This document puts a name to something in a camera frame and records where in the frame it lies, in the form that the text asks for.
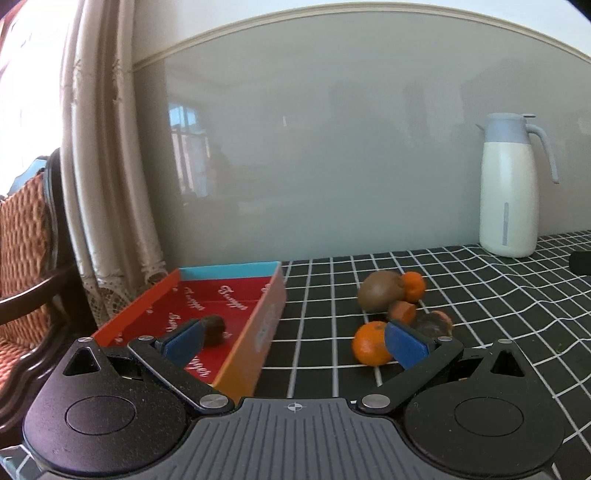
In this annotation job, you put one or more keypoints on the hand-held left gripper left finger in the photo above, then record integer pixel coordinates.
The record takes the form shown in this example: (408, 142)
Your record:
(182, 345)

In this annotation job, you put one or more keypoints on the large brown kiwi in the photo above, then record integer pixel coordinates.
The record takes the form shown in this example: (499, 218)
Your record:
(378, 290)

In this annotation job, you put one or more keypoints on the red cardboard box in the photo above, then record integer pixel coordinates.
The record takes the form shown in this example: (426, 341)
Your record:
(231, 295)

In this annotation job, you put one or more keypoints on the blue cloth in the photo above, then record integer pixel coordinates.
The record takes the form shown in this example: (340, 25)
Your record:
(27, 175)

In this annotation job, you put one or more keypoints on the large tangerine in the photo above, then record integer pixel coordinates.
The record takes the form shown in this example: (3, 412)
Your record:
(369, 344)

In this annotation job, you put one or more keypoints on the white thermos jug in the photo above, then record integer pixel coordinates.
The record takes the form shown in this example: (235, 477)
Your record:
(505, 184)

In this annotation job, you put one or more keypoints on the beige lace curtain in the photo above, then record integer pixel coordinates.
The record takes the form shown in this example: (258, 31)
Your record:
(106, 184)

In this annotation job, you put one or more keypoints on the wicker wooden chair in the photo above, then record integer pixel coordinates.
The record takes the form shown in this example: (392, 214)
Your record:
(23, 240)

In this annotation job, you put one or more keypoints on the dark passion fruit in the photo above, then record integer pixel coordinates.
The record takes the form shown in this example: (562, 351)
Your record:
(216, 330)
(429, 325)

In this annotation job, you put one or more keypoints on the orange-brown fruit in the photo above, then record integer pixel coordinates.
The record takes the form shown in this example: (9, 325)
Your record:
(402, 313)

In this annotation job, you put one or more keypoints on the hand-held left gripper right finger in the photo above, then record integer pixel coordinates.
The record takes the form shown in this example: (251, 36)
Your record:
(406, 346)

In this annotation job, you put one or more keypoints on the black object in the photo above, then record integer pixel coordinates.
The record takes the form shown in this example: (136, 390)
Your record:
(581, 263)

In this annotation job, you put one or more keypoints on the small tangerine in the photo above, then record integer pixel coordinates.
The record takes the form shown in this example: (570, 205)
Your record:
(414, 286)

